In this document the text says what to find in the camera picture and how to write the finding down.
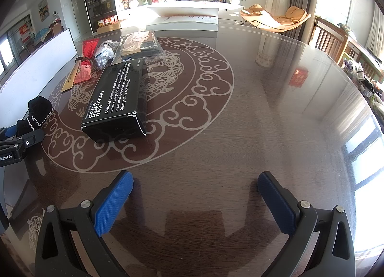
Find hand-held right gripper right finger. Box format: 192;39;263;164
257;171;356;277

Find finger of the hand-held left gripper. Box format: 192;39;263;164
0;126;18;139
0;129;45;150

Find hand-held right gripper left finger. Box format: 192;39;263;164
35;170;134;277

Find black pearl-trimmed velvet scrunchie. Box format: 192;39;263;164
16;97;54;138

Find large white cardboard box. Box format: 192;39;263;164
0;27;79;129

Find gold cosmetic tube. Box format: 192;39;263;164
61;61;83;93

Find pink red sachet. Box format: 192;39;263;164
73;57;92;84

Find black printed box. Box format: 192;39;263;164
80;57;148;143

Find red packet with gold print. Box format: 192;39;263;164
82;39;99;59

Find clear bag of beads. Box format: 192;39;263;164
94;40;120;70

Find clear bag of chopsticks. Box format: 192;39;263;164
112;31;162;66

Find table with blue cloth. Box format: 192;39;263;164
32;28;51;47

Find red window poster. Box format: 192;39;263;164
19;23;30;43

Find dark wooden chair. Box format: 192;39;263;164
49;21;65;39

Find white door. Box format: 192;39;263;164
67;0;83;37

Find orange boxes on floor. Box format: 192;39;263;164
97;16;120;30

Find cluttered wooden sideboard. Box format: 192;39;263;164
342;25;384;106

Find wooden slatted chair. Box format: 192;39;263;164
309;16;350;64

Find orange lounge chair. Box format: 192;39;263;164
240;4;312;35

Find flat white box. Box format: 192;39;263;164
146;7;219;39

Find white television cabinet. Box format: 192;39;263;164
117;0;245;22

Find framed wall picture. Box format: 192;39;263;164
37;0;48;21

